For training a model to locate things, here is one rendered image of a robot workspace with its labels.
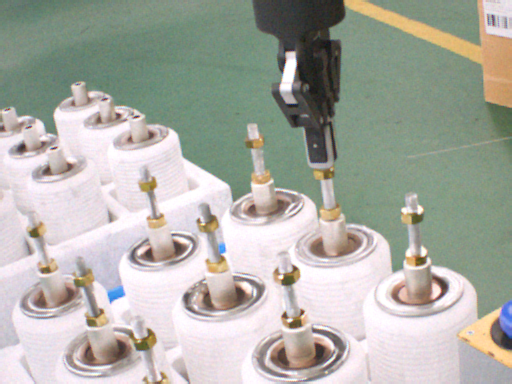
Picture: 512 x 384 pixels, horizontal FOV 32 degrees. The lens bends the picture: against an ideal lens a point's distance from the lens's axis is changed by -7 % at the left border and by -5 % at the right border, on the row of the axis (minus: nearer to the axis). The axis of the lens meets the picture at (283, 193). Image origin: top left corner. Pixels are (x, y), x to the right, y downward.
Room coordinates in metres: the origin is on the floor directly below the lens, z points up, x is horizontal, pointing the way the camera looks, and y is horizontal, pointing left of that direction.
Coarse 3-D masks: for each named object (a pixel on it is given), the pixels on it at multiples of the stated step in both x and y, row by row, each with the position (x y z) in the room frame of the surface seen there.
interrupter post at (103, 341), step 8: (88, 328) 0.61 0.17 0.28; (96, 328) 0.61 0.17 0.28; (104, 328) 0.61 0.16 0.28; (112, 328) 0.62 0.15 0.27; (88, 336) 0.62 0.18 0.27; (96, 336) 0.61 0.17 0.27; (104, 336) 0.61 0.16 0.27; (112, 336) 0.62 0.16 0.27; (96, 344) 0.61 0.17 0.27; (104, 344) 0.61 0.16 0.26; (112, 344) 0.62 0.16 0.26; (96, 352) 0.61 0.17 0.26; (104, 352) 0.61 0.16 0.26; (112, 352) 0.61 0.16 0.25
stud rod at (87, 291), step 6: (78, 258) 0.62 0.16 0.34; (78, 264) 0.62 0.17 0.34; (84, 264) 0.62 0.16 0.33; (78, 270) 0.62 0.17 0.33; (84, 270) 0.62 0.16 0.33; (84, 288) 0.62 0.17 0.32; (90, 288) 0.62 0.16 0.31; (84, 294) 0.62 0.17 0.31; (90, 294) 0.62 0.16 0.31; (84, 300) 0.62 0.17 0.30; (90, 300) 0.62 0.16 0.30; (90, 306) 0.62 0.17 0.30; (96, 306) 0.62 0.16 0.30; (90, 312) 0.62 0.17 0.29; (96, 312) 0.62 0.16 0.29
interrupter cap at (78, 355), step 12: (120, 324) 0.66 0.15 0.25; (84, 336) 0.65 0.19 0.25; (120, 336) 0.64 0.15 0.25; (72, 348) 0.63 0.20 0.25; (84, 348) 0.63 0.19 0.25; (120, 348) 0.62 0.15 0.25; (132, 348) 0.62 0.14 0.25; (72, 360) 0.61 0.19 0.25; (84, 360) 0.61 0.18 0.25; (96, 360) 0.61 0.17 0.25; (108, 360) 0.61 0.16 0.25; (120, 360) 0.60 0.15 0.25; (132, 360) 0.60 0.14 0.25; (72, 372) 0.60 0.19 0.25; (84, 372) 0.59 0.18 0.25; (96, 372) 0.59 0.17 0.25; (108, 372) 0.59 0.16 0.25; (120, 372) 0.59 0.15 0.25
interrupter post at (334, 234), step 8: (320, 224) 0.74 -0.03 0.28; (328, 224) 0.73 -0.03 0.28; (336, 224) 0.73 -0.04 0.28; (344, 224) 0.73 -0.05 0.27; (328, 232) 0.73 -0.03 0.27; (336, 232) 0.73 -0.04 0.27; (344, 232) 0.73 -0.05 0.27; (328, 240) 0.73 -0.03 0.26; (336, 240) 0.73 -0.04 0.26; (344, 240) 0.73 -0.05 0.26; (328, 248) 0.73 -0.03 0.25; (336, 248) 0.73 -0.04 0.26; (344, 248) 0.73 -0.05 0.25
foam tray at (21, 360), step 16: (224, 256) 0.89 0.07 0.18; (112, 304) 0.82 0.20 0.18; (128, 320) 0.81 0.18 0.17; (0, 352) 0.76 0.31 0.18; (16, 352) 0.75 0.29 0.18; (176, 352) 0.71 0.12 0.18; (0, 368) 0.73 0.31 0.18; (16, 368) 0.72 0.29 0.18; (176, 368) 0.70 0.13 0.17; (368, 368) 0.67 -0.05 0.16
